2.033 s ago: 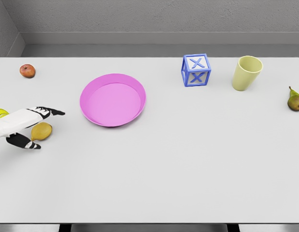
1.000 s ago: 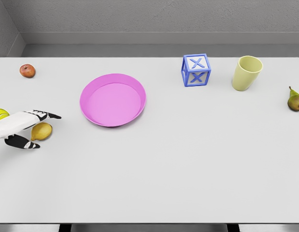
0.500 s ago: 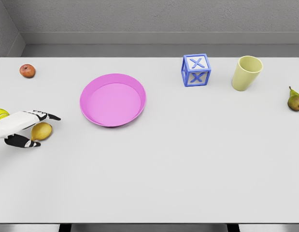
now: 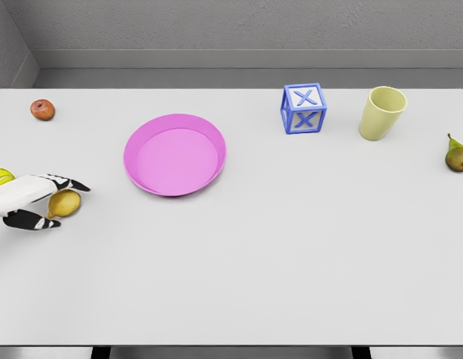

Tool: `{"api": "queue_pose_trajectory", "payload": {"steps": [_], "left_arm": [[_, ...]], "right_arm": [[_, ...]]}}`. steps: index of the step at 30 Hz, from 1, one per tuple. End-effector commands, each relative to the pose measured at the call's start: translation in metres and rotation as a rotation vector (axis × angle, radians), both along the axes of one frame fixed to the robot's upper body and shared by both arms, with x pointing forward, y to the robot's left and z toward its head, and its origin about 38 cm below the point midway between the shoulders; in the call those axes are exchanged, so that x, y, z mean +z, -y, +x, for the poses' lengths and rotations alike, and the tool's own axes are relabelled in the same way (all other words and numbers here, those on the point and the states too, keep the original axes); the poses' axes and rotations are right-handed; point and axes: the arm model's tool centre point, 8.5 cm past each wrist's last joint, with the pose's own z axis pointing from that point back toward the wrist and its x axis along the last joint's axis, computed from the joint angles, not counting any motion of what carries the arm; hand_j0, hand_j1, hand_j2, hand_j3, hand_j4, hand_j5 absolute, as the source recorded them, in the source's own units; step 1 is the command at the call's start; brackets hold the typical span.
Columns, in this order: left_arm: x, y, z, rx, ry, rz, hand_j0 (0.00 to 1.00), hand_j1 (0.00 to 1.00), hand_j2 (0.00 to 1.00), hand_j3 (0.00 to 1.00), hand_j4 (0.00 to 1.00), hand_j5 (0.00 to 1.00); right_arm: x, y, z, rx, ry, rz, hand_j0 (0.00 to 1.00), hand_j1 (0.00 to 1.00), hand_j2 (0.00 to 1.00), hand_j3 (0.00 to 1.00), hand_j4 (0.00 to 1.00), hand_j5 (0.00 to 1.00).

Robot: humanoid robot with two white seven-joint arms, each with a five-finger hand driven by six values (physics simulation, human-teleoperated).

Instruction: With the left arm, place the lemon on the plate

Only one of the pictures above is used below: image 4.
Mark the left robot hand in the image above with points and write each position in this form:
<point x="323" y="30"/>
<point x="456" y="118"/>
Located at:
<point x="21" y="192"/>

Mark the pink plate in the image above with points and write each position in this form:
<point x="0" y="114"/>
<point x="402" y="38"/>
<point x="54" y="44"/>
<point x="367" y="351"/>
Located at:
<point x="175" y="155"/>

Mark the blue white letter block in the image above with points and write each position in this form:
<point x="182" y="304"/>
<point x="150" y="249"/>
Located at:
<point x="303" y="109"/>

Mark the red apple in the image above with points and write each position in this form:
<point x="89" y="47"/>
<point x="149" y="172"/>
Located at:
<point x="42" y="109"/>

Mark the green-brown pear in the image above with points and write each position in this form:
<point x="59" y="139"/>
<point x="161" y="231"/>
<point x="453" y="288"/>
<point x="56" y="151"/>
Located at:
<point x="458" y="157"/>

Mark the yellow lemon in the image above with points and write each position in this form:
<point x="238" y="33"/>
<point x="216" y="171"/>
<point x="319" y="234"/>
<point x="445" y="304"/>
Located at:
<point x="66" y="203"/>

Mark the pale yellow cup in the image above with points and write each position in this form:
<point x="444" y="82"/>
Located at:
<point x="380" y="114"/>

